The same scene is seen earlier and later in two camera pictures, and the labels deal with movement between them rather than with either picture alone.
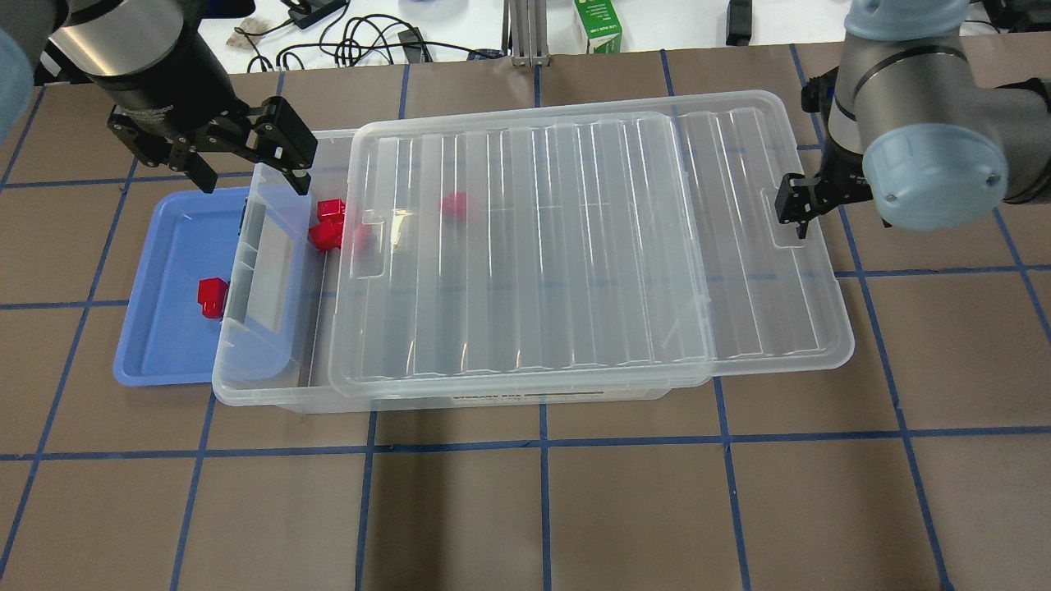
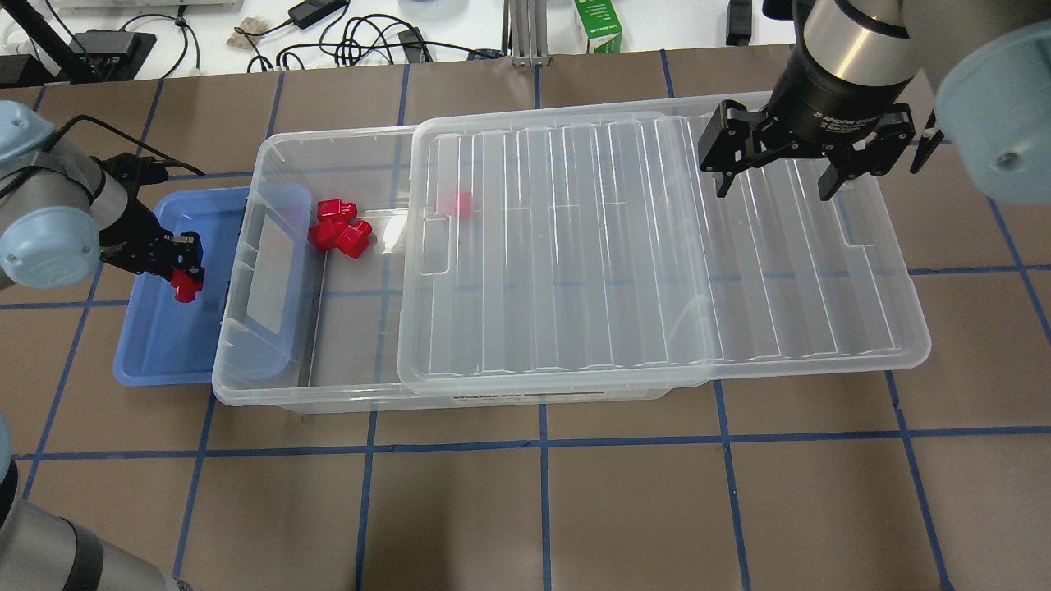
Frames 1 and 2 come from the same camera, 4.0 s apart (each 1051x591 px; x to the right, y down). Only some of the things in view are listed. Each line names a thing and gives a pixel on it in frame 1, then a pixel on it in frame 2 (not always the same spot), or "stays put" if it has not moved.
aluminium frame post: x=525 y=33 stays put
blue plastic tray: x=166 y=341 stays put
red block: x=212 y=294 → x=185 y=286
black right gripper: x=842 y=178 → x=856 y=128
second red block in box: x=326 y=235 stays put
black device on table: x=738 y=22 stays put
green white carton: x=601 y=25 stays put
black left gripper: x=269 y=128 → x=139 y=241
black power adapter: x=415 y=46 stays put
